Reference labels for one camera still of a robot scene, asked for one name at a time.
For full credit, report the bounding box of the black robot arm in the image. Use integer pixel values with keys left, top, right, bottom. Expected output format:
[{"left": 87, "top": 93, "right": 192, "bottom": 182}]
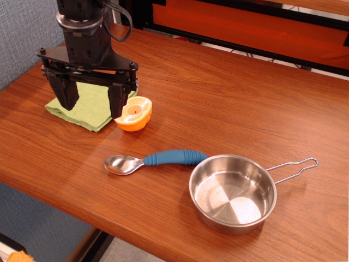
[{"left": 37, "top": 1, "right": 139, "bottom": 118}]

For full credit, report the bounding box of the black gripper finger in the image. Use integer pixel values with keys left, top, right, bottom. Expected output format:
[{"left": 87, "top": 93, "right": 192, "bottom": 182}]
[
  {"left": 108, "top": 83, "right": 131, "bottom": 119},
  {"left": 48, "top": 75, "right": 79, "bottom": 111}
]

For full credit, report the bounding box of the orange object at corner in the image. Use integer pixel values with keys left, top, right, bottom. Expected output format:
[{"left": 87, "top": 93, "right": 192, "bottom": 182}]
[{"left": 7, "top": 251, "right": 34, "bottom": 262}]

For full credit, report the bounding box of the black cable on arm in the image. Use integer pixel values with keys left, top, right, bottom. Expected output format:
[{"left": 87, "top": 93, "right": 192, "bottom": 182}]
[{"left": 101, "top": 0, "right": 134, "bottom": 43}]

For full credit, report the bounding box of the stainless steel pan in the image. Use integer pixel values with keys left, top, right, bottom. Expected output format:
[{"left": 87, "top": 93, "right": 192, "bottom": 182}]
[{"left": 189, "top": 154, "right": 319, "bottom": 235}]

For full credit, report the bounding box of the blue handled metal spoon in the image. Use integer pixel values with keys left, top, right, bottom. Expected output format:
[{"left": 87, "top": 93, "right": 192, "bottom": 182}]
[{"left": 104, "top": 149, "right": 208, "bottom": 176}]

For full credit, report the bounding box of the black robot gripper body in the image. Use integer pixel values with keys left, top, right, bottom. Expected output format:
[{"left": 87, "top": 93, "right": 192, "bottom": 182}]
[{"left": 37, "top": 18, "right": 139, "bottom": 91}]

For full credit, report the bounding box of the orange toy pepper half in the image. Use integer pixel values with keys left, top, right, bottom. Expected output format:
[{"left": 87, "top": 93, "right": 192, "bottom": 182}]
[{"left": 114, "top": 96, "right": 153, "bottom": 132}]

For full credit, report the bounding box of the green folded cloth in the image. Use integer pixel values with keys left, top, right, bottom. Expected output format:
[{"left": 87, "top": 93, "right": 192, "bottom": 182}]
[{"left": 45, "top": 81, "right": 139, "bottom": 133}]

